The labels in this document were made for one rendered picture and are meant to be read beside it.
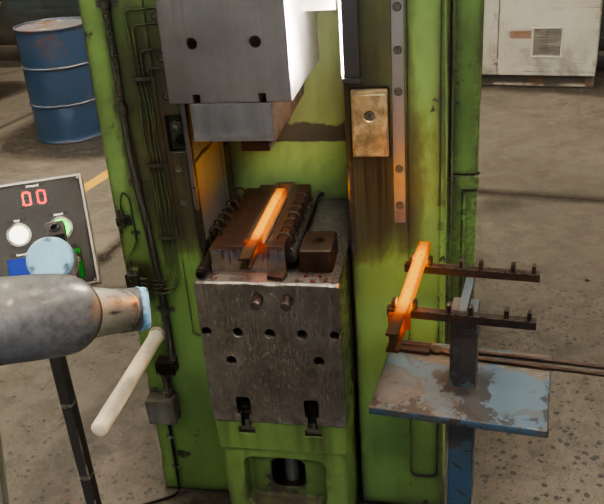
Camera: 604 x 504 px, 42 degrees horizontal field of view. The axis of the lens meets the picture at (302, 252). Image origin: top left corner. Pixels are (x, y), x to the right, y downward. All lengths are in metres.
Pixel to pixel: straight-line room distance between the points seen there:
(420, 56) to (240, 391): 1.00
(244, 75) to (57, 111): 4.69
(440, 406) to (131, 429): 1.53
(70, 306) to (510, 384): 1.16
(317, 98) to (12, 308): 1.46
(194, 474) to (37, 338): 1.71
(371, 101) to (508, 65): 5.23
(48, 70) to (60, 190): 4.37
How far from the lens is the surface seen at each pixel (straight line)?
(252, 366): 2.12
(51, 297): 1.07
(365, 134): 1.97
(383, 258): 2.12
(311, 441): 2.25
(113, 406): 2.11
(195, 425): 2.57
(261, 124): 1.87
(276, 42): 1.82
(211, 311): 2.06
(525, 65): 7.12
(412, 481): 2.57
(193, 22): 1.86
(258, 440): 2.28
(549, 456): 2.87
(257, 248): 1.98
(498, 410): 1.85
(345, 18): 1.89
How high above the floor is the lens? 1.85
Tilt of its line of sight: 26 degrees down
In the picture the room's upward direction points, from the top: 4 degrees counter-clockwise
